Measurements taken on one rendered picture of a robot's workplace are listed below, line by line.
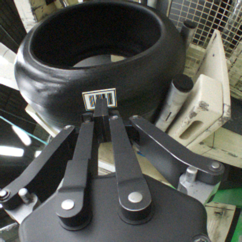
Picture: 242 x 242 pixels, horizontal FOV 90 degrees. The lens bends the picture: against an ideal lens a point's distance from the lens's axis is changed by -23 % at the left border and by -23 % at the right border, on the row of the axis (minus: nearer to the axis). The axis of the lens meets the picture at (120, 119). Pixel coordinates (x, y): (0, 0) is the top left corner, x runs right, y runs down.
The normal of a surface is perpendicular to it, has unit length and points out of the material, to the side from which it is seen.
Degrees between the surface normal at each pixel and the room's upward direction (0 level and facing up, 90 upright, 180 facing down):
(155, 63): 99
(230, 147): 90
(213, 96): 90
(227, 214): 90
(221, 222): 90
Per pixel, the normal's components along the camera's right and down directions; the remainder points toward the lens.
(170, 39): 0.17, -0.37
